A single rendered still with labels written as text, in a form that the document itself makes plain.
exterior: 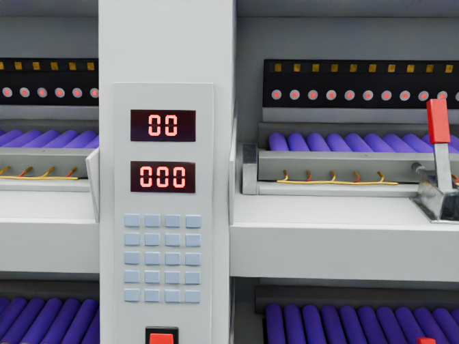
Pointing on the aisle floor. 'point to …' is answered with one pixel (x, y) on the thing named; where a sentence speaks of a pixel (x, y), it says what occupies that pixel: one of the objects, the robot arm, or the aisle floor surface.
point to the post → (190, 67)
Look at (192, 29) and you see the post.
